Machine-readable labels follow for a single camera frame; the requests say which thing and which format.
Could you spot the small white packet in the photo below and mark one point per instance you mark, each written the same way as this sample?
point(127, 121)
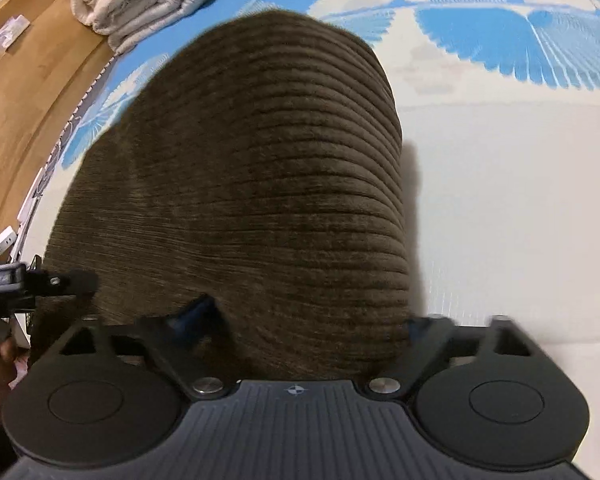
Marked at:
point(11, 34)

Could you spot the wooden bed frame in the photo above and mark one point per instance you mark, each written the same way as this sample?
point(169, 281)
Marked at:
point(30, 125)

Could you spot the white folded blanket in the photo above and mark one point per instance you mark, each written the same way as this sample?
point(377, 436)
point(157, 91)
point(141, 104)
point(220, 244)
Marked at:
point(135, 0)

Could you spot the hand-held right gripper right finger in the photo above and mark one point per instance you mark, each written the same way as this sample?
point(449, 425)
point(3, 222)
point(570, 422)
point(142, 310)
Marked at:
point(422, 332)

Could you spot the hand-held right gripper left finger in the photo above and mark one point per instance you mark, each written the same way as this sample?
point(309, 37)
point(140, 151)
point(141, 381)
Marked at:
point(196, 311)

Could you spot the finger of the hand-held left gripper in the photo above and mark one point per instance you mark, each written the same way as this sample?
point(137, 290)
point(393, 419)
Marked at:
point(70, 282)

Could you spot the blue white patterned bed sheet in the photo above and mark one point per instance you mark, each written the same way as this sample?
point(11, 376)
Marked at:
point(505, 185)

